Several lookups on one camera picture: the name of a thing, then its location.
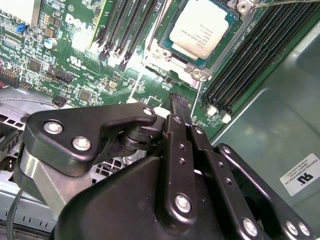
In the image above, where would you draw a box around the metal locking lever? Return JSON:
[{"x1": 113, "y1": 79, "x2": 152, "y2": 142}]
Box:
[
  {"x1": 147, "y1": 0, "x2": 174, "y2": 51},
  {"x1": 251, "y1": 0, "x2": 320, "y2": 8}
]

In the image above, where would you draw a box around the silver CPU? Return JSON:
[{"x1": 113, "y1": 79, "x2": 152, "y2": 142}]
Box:
[{"x1": 161, "y1": 0, "x2": 242, "y2": 62}]

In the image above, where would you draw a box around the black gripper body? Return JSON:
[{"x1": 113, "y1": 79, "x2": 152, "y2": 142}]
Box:
[{"x1": 53, "y1": 156, "x2": 240, "y2": 240}]

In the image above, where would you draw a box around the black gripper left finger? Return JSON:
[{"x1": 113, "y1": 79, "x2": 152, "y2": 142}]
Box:
[{"x1": 13, "y1": 92, "x2": 199, "y2": 226}]

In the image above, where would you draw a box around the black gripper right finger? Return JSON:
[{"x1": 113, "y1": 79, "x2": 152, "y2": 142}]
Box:
[{"x1": 180, "y1": 96, "x2": 318, "y2": 240}]

